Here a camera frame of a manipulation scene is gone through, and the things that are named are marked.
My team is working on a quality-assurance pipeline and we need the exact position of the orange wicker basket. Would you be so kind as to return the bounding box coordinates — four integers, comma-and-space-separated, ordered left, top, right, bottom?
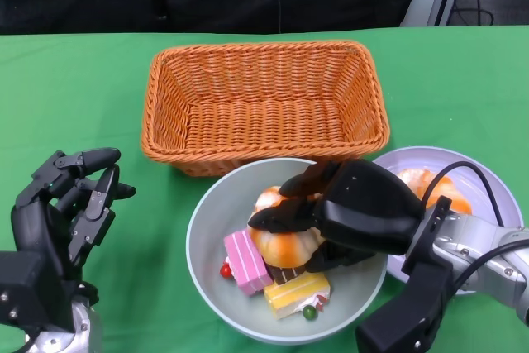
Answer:
140, 40, 391, 176

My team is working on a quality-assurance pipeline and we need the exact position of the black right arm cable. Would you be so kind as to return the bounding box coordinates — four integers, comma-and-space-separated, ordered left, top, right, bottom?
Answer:
419, 160, 529, 300

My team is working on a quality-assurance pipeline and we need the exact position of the yellow cake slice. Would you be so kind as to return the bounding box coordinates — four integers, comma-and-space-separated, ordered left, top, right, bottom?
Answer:
263, 272, 331, 322

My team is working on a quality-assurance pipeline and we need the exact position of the pink cake slice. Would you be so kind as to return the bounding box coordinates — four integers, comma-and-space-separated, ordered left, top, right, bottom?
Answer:
218, 229, 274, 297

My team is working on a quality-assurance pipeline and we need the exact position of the grey-green bowl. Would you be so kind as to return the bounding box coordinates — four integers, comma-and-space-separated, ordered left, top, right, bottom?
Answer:
185, 157, 388, 346

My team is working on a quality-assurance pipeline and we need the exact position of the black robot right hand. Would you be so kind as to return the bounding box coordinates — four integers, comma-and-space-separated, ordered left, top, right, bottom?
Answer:
247, 158, 427, 274

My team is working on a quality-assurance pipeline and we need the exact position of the elongated orange striped bread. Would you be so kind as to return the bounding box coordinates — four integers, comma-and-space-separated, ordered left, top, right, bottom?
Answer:
396, 168, 473, 216

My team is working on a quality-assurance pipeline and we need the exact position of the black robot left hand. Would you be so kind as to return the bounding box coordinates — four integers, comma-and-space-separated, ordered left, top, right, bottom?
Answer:
10, 146, 136, 284

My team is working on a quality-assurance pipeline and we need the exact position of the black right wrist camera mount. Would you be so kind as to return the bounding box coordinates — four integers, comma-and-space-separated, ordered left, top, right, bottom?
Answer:
355, 195, 460, 353

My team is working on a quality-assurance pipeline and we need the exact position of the round orange striped bread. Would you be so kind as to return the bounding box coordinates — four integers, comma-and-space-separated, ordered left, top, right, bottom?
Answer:
246, 185, 327, 268

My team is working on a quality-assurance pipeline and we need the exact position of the green tablecloth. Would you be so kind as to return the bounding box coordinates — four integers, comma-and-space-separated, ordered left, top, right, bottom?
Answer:
0, 26, 529, 353

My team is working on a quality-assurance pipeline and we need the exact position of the lavender plate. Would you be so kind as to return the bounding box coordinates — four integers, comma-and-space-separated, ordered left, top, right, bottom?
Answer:
371, 145, 521, 295

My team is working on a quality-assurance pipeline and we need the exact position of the chocolate cake slice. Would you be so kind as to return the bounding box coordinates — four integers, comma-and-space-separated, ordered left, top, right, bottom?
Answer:
270, 264, 307, 286

